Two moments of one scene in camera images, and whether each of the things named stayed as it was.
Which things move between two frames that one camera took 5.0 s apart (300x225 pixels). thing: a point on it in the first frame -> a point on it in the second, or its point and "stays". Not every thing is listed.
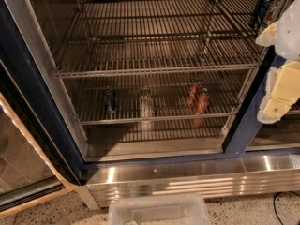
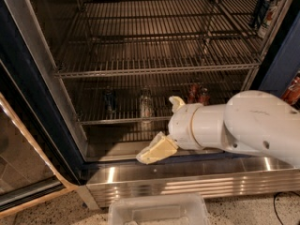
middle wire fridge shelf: x=112 y=52 stays
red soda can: x=202 y=101 stays
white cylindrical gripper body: x=290 y=37 -> x=180 y=124
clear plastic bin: x=157 y=209 stays
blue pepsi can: x=110 y=96 stays
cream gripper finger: x=281 y=93 -> x=162 y=146
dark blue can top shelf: x=262 y=8 stays
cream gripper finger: x=268 y=37 -> x=176 y=102
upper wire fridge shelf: x=165 y=21 stays
